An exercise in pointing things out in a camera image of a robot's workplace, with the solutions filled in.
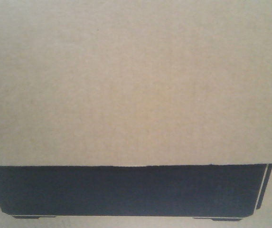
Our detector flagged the brown cardboard box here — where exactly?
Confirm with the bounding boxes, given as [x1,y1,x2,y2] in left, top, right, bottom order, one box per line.
[0,0,272,228]

